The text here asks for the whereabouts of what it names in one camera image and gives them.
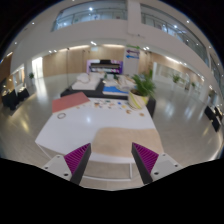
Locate black draped table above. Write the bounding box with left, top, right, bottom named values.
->
left=60, top=78, right=157, bottom=118

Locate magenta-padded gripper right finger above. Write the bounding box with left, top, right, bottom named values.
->
left=131, top=142, right=184, bottom=185

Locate group of black chairs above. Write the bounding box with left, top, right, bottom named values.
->
left=203, top=104, right=223, bottom=133
left=0, top=87, right=31, bottom=111

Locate beige knitted towel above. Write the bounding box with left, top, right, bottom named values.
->
left=91, top=127, right=165, bottom=159

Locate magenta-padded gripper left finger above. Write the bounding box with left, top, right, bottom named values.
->
left=42, top=142, right=92, bottom=186

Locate white architectural model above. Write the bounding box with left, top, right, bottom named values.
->
left=71, top=72, right=102, bottom=91

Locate flat red board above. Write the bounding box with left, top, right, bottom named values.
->
left=51, top=92, right=91, bottom=114

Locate white sign pillar with arrows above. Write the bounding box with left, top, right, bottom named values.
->
left=122, top=44, right=141, bottom=76

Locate blue mat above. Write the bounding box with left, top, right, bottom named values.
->
left=102, top=85, right=130, bottom=96

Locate potted plant in striped pot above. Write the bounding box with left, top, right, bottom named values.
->
left=127, top=71, right=157, bottom=111

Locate black piano with purple screen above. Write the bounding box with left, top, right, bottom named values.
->
left=86, top=59, right=125, bottom=75

